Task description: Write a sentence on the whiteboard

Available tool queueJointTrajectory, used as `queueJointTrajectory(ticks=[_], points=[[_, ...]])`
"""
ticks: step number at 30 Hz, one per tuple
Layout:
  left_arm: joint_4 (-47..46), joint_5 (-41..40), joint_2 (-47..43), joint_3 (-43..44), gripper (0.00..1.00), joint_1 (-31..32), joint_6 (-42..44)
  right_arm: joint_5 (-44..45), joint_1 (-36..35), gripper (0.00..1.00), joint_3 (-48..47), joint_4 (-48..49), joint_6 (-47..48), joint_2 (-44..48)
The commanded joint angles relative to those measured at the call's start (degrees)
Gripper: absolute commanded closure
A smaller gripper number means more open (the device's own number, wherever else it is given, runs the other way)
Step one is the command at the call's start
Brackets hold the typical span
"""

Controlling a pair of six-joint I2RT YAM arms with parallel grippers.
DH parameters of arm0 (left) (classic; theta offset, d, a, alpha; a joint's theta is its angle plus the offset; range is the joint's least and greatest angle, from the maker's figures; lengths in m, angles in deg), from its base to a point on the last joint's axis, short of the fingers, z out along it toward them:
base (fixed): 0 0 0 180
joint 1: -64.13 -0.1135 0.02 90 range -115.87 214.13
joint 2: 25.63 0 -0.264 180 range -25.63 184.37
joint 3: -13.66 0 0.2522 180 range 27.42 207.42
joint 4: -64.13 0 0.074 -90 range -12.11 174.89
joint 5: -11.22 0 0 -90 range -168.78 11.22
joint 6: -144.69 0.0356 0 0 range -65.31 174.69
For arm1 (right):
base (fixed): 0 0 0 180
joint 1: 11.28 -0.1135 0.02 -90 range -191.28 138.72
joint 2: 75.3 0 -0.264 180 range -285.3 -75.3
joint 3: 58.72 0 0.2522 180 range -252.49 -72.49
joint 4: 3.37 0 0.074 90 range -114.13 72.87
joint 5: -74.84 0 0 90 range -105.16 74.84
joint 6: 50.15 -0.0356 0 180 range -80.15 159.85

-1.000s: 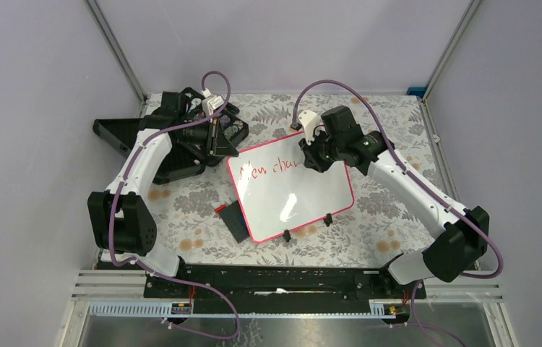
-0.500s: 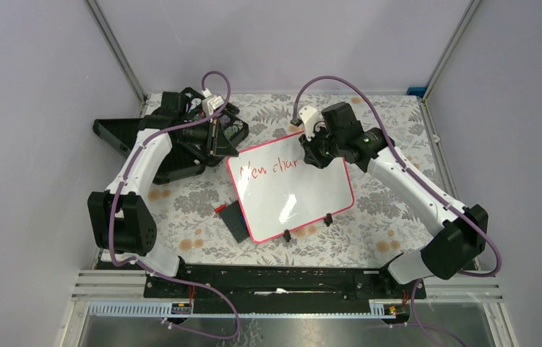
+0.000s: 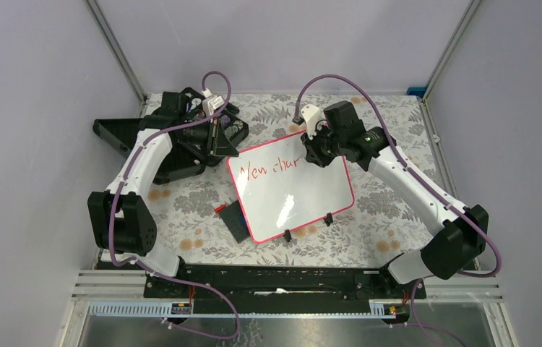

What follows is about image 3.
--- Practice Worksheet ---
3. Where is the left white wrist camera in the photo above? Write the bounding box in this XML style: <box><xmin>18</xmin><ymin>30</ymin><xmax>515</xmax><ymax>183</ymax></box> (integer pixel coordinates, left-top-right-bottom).
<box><xmin>201</xmin><ymin>89</ymin><xmax>225</xmax><ymax>117</ymax></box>

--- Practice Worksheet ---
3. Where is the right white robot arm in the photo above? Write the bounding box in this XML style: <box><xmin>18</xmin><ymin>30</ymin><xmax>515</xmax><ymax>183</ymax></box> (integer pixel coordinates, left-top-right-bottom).
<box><xmin>297</xmin><ymin>101</ymin><xmax>489</xmax><ymax>298</ymax></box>

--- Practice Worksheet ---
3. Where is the blue corner bracket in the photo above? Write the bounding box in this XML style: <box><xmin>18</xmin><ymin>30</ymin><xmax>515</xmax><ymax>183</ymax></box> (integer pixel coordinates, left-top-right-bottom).
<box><xmin>406</xmin><ymin>87</ymin><xmax>427</xmax><ymax>98</ymax></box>

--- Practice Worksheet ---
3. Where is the aluminium frame rail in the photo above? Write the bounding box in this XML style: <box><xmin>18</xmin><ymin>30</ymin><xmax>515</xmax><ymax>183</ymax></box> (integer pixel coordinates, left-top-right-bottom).
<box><xmin>83</xmin><ymin>0</ymin><xmax>147</xmax><ymax>103</ymax></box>

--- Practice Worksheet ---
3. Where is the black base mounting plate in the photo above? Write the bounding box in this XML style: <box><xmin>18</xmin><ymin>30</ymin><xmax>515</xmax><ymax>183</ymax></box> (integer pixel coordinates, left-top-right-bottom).
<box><xmin>144</xmin><ymin>264</ymin><xmax>426</xmax><ymax>314</ymax></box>

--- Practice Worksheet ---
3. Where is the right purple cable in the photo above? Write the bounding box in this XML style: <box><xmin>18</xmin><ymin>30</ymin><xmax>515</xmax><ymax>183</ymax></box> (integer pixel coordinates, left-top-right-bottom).
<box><xmin>293</xmin><ymin>73</ymin><xmax>504</xmax><ymax>347</ymax></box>

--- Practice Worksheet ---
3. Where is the purple cable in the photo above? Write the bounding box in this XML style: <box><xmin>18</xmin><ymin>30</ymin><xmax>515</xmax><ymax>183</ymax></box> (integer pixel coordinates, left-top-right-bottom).
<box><xmin>293</xmin><ymin>73</ymin><xmax>504</xmax><ymax>347</ymax></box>
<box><xmin>108</xmin><ymin>70</ymin><xmax>242</xmax><ymax>341</ymax></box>

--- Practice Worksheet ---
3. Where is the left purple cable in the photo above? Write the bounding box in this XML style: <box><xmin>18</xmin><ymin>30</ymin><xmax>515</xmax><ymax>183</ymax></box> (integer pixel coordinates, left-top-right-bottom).
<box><xmin>108</xmin><ymin>70</ymin><xmax>242</xmax><ymax>341</ymax></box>

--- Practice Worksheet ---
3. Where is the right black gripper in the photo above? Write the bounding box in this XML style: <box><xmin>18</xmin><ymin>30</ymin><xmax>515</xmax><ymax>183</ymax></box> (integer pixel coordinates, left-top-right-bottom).
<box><xmin>301</xmin><ymin>122</ymin><xmax>345</xmax><ymax>168</ymax></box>

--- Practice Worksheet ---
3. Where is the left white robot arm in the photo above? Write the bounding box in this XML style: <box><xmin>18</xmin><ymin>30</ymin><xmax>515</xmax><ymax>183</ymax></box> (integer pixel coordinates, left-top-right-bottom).
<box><xmin>87</xmin><ymin>89</ymin><xmax>238</xmax><ymax>297</ymax></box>

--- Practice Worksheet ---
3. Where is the red marker cap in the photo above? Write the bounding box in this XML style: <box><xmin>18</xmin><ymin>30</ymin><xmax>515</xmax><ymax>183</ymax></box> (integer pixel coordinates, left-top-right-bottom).
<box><xmin>215</xmin><ymin>204</ymin><xmax>226</xmax><ymax>213</ymax></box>

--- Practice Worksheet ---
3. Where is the dark grey lego baseplate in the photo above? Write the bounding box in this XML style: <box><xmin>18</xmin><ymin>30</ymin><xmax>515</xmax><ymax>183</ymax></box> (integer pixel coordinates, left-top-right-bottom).
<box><xmin>217</xmin><ymin>201</ymin><xmax>250</xmax><ymax>244</ymax></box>

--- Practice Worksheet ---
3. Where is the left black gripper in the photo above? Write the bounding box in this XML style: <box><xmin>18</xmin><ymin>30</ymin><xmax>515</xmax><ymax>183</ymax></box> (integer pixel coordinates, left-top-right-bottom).
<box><xmin>178</xmin><ymin>116</ymin><xmax>239</xmax><ymax>157</ymax></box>

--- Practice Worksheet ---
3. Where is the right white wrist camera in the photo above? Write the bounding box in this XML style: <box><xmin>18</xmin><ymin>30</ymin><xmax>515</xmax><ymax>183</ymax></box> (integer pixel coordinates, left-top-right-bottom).
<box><xmin>299</xmin><ymin>104</ymin><xmax>326</xmax><ymax>140</ymax></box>

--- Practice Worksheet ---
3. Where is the pink framed whiteboard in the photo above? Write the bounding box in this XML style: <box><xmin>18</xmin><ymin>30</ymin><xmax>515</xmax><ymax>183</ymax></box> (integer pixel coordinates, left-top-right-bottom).
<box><xmin>227</xmin><ymin>132</ymin><xmax>356</xmax><ymax>244</ymax></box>

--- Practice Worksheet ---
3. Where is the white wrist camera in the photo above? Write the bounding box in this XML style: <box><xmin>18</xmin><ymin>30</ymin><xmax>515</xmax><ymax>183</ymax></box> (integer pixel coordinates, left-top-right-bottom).
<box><xmin>201</xmin><ymin>89</ymin><xmax>225</xmax><ymax>117</ymax></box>
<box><xmin>299</xmin><ymin>104</ymin><xmax>326</xmax><ymax>140</ymax></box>

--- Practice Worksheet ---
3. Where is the black poker chip case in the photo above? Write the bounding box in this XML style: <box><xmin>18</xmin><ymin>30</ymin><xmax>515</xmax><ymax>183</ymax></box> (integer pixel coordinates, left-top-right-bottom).
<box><xmin>93</xmin><ymin>87</ymin><xmax>249</xmax><ymax>185</ymax></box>

